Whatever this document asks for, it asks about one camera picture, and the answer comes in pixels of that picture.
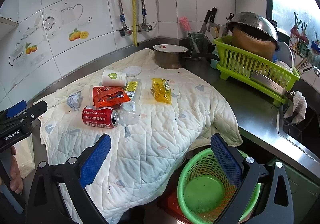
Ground pink bottle brush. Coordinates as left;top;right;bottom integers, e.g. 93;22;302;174
179;16;191;33

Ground yellow plastic wrapper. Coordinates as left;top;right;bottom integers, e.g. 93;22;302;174
151;78;171;104

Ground white dish rag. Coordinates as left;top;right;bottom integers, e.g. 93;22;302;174
283;91;307;125

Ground green cabinet door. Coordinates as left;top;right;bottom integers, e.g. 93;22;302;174
282;162;319;223

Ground brown clay pot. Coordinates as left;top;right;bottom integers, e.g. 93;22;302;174
232;25;276;60

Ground metal pot white rim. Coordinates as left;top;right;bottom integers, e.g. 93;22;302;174
153;44;188;69

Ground red stool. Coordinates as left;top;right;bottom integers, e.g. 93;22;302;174
159;183;190;223

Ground red soda can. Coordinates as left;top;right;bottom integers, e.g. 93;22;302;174
82;106;119;129

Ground white paper cup green leaf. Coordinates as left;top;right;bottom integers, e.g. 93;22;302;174
102;69;127;88

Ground clear bottle yellow label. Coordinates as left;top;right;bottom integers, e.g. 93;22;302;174
125;78;142;103

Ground white quilted cloth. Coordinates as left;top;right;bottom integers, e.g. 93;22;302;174
40;48;242;223

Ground black handled knives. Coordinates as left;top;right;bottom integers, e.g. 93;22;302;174
200;7;218;34

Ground yellow gas hose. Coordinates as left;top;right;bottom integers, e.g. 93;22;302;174
132;0;142;48

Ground cleaver knife blade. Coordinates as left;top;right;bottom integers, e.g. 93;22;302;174
251;71;295;100

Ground steel colander bowl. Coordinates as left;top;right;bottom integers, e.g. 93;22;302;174
226;12;279;51

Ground metal water pipe valve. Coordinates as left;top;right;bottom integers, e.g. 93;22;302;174
118;0;132;37

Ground orange snack wrapper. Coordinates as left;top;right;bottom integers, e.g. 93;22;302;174
91;86;131;108

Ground white plastic bag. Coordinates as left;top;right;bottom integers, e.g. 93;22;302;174
14;135;35;178

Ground green dish rack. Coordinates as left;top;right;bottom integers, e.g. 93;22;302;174
213;35;300;107

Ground white plate in rack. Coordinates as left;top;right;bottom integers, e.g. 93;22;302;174
276;41;294;71

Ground left hand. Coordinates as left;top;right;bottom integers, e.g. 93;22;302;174
10;146;23;194

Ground green perforated trash basket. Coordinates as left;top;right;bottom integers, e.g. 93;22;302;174
177;148;262;224

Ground crumpled grey paper ball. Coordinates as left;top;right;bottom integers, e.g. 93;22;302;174
67;91;83;111

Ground clear plastic cup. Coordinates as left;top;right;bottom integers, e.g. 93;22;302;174
120;101;140;125

